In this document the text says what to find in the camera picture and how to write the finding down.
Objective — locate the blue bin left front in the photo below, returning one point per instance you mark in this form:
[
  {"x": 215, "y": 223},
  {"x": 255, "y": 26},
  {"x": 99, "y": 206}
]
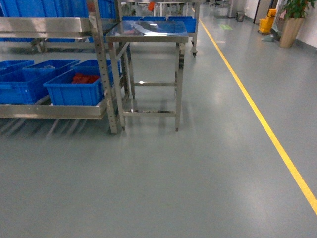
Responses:
[{"x": 26, "y": 86}]

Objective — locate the blue bin right front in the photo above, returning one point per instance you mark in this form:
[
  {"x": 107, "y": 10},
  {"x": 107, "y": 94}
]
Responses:
[{"x": 80, "y": 86}]

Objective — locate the potted plant in tan pot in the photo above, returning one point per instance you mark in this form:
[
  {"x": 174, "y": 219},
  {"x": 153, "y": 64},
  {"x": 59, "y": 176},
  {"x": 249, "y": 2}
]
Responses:
[{"x": 295, "y": 14}]

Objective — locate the blue bin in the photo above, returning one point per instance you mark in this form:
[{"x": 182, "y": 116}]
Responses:
[
  {"x": 26, "y": 86},
  {"x": 80, "y": 86}
]

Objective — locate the small steel table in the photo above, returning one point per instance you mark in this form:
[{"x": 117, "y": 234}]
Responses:
[{"x": 154, "y": 54}]

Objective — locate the yellow mop bucket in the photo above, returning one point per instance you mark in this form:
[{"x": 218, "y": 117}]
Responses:
[{"x": 266, "y": 23}]

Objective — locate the steel shelf rack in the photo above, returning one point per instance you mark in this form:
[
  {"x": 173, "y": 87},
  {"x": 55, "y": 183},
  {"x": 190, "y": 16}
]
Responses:
[{"x": 63, "y": 24}]

